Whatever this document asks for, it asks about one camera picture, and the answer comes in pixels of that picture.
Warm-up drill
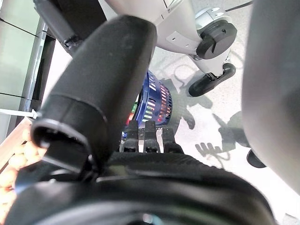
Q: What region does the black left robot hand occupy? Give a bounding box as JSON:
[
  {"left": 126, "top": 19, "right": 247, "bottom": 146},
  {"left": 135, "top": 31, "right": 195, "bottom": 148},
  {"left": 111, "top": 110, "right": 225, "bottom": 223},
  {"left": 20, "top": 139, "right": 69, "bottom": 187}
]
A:
[{"left": 4, "top": 15, "right": 275, "bottom": 225}]

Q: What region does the blue plastic slotted basket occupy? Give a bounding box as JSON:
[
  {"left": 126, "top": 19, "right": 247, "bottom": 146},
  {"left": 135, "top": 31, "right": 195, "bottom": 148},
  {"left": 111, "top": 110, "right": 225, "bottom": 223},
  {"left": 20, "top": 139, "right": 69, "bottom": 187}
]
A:
[{"left": 127, "top": 70, "right": 174, "bottom": 139}]

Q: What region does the grey glass-front cabinet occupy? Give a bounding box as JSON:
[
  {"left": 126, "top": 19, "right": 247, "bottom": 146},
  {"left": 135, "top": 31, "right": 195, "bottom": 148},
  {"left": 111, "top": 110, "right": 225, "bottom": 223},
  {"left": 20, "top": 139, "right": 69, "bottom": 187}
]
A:
[{"left": 0, "top": 0, "right": 56, "bottom": 143}]

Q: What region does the silver robot leg black foot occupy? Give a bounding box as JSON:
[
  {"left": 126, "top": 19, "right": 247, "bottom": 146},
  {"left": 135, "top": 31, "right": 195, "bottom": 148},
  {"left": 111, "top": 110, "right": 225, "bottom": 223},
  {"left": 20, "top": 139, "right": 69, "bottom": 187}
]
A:
[
  {"left": 98, "top": 0, "right": 238, "bottom": 98},
  {"left": 241, "top": 0, "right": 300, "bottom": 195}
]

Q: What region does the wooden crate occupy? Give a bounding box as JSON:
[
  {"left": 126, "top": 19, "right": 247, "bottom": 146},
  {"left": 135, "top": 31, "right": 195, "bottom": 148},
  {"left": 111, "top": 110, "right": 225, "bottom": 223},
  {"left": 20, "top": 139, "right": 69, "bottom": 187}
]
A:
[{"left": 0, "top": 116, "right": 34, "bottom": 174}]

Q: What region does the black metal table frame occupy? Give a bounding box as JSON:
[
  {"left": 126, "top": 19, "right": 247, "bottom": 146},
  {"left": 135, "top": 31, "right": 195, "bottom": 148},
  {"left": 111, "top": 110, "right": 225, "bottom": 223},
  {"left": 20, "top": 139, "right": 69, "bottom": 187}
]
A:
[{"left": 33, "top": 0, "right": 107, "bottom": 57}]

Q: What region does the white strap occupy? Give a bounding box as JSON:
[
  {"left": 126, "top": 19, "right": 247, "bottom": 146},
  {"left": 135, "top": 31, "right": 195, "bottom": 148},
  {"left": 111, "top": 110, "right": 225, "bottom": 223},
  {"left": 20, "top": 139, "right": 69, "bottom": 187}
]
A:
[{"left": 0, "top": 108, "right": 38, "bottom": 119}]

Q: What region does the black floor cable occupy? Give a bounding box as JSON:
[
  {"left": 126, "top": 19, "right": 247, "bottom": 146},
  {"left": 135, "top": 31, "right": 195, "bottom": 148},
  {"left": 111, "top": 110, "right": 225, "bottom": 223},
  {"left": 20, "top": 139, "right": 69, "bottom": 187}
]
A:
[{"left": 225, "top": 0, "right": 254, "bottom": 13}]

